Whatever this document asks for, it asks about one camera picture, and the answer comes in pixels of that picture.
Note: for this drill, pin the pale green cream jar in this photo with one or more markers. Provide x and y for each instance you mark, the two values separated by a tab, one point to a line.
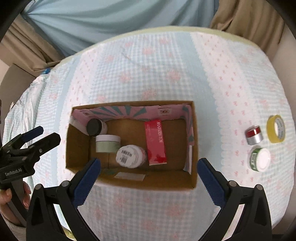
107	143

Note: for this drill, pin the red silver jar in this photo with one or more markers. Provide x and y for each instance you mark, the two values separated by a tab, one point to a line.
253	135

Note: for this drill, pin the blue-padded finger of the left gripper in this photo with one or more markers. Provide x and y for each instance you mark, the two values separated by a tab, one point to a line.
18	141

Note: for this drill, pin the black lid jar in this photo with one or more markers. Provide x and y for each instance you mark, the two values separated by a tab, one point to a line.
96	127

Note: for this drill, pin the person's left hand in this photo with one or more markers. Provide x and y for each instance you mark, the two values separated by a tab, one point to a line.
6	196

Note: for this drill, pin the white pill bottle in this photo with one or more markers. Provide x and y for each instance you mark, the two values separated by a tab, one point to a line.
131	156

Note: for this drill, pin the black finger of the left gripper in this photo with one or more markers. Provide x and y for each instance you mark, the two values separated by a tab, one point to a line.
42	146

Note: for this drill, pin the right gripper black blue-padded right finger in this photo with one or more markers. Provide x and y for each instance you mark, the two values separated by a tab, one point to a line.
255	220

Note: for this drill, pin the checkered floral tablecloth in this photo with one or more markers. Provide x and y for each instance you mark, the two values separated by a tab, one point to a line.
231	82

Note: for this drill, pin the light blue curtain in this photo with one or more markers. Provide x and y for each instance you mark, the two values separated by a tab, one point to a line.
71	26

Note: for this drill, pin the red cosmetic box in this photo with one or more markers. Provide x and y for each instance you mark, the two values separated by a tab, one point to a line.
155	143

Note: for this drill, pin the beige curtain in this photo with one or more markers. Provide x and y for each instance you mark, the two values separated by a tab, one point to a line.
256	21

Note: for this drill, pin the green white lid jar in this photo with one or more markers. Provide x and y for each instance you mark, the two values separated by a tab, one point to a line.
260	159

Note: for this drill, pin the cardboard box pink flaps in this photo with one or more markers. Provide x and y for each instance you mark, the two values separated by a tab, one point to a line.
127	120

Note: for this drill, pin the yellow tape roll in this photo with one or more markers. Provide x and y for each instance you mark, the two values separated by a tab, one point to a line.
275	128

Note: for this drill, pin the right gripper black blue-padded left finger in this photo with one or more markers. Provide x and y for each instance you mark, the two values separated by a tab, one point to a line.
42	220

